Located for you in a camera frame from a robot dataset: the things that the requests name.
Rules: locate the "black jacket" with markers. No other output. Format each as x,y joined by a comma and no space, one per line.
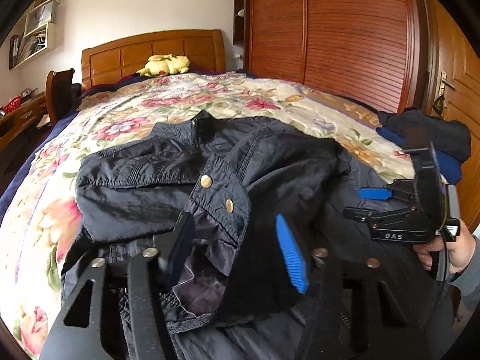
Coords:
150,187

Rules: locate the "wooden chair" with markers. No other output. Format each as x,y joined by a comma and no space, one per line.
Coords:
60,93

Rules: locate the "yellow plush toy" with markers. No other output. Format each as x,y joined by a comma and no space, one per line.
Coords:
165,65

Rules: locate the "red basket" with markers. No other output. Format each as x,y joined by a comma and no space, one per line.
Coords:
12,104

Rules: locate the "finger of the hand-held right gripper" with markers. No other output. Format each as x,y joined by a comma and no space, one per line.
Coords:
360,214
375,193

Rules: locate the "wooden desk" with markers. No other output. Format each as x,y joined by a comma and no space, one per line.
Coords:
22,120

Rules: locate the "wooden bed headboard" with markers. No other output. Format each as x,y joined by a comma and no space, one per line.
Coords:
150,50

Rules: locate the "dark hanging door tag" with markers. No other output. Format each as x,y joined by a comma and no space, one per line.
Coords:
438,105

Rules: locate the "wooden door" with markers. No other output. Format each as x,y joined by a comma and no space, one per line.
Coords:
459,75

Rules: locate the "wardrobe side shelf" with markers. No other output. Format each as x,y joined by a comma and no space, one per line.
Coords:
240,7

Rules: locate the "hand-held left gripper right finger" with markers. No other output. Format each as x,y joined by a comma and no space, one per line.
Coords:
292,255

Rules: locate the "floral blanket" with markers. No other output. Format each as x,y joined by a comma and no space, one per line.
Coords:
187,97

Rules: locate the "folded dark garment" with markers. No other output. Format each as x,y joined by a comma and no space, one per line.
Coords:
431,131

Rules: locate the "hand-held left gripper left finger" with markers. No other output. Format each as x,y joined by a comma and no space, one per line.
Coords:
182,243

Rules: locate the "person's right forearm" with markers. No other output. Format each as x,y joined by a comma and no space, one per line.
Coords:
468,281

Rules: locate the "wooden louvred wardrobe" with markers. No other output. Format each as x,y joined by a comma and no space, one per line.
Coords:
337,33

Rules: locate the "folded blue garment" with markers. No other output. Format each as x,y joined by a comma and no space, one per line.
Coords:
452,167

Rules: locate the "person's right hand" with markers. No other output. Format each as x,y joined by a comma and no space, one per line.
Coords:
459,251

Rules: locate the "white wall shelf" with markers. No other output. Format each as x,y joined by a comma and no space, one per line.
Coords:
35,30

